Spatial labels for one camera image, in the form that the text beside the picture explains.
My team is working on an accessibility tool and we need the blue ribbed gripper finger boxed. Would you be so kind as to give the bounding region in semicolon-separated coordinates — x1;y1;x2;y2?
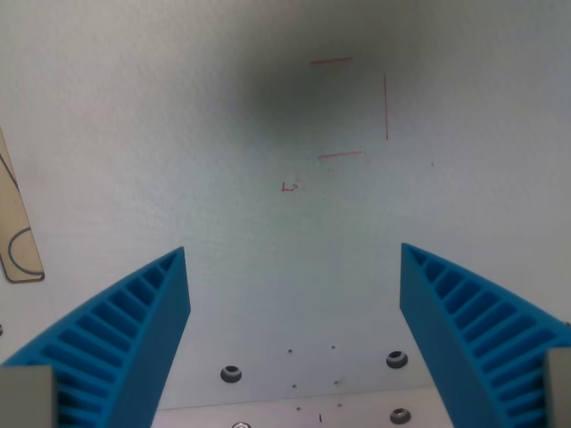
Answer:
399;242;571;428
0;246;192;428

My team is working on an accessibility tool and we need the beige wooden board with lines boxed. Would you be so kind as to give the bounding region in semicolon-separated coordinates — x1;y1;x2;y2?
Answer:
0;126;46;284

